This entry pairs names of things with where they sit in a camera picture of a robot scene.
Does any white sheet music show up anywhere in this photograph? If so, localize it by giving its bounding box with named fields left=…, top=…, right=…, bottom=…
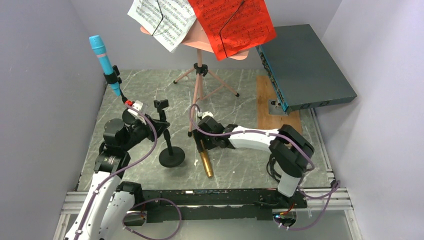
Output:
left=127, top=0, right=197, bottom=53

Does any black desktop mic stand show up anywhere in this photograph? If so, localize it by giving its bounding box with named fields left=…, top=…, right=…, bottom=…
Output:
left=103, top=65, right=135, bottom=125
left=153, top=99, right=185, bottom=168

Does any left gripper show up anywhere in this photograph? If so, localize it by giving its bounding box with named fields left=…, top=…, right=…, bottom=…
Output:
left=120, top=113, right=169, bottom=152

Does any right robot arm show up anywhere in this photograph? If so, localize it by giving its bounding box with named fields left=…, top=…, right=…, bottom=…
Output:
left=195, top=116, right=315, bottom=208

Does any gold toy microphone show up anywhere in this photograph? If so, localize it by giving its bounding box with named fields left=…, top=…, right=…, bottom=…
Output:
left=199, top=140, right=214, bottom=178

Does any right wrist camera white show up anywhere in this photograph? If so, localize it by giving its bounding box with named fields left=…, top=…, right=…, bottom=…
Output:
left=196, top=111, right=214, bottom=120

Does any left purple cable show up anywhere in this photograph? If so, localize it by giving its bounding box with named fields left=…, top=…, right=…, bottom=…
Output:
left=71, top=104, right=183, bottom=240

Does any black coiled cable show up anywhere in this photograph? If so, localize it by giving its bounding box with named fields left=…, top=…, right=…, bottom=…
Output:
left=266, top=155, right=282, bottom=183

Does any wooden board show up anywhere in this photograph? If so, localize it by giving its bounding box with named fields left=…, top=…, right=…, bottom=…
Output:
left=256, top=75, right=302, bottom=133

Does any purple cable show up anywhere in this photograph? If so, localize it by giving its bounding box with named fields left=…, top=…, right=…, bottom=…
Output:
left=71, top=104, right=183, bottom=240
left=188, top=103, right=341, bottom=232

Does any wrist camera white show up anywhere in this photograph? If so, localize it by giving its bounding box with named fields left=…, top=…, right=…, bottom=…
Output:
left=122, top=100, right=147, bottom=125
left=196, top=111, right=214, bottom=120

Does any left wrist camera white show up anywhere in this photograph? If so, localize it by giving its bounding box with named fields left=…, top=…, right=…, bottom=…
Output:
left=122, top=100, right=147, bottom=125

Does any blue toy microphone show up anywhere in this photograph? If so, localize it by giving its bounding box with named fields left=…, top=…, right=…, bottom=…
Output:
left=88, top=35, right=122, bottom=97

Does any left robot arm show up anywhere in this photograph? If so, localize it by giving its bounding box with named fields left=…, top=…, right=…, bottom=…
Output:
left=64, top=109, right=170, bottom=240

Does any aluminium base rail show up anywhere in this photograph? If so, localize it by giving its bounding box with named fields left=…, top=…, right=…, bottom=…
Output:
left=52, top=188, right=364, bottom=240

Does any dark blue audio box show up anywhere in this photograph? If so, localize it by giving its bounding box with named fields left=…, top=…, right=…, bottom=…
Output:
left=256, top=24, right=357, bottom=115

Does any red sheet music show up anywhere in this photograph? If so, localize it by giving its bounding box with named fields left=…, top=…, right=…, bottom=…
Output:
left=189, top=0, right=277, bottom=61

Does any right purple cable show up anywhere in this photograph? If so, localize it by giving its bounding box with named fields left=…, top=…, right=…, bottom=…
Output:
left=188, top=103, right=341, bottom=232

